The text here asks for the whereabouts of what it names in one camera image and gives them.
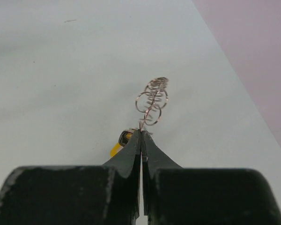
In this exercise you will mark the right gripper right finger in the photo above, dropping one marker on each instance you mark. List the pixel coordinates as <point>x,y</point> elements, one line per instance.
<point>203,196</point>

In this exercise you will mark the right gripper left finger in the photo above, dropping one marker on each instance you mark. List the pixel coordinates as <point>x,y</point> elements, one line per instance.
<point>106,194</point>

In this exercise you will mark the yellow key tag key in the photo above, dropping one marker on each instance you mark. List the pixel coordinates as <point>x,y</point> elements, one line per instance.
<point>122,141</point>

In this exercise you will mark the metal disc with keyrings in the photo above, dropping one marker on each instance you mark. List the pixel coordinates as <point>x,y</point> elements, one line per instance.
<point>152,101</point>

